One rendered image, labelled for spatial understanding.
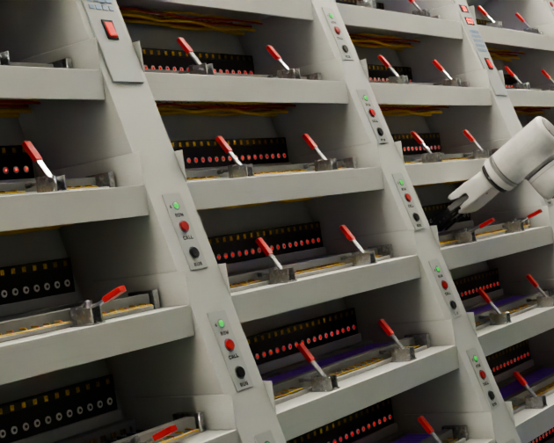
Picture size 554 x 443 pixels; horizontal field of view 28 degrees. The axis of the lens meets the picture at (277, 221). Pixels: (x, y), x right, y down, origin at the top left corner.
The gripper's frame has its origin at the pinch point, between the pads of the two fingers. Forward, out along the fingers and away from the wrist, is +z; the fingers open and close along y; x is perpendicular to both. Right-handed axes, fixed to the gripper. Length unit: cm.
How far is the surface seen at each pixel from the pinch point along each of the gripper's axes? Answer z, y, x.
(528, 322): 0.3, -4.8, 28.3
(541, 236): -4.5, -32.2, 10.9
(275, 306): -1, 80, 11
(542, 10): -22, -109, -56
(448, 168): -8.5, 1.1, -8.2
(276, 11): -15, 44, -43
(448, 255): -3.5, 18.0, 10.1
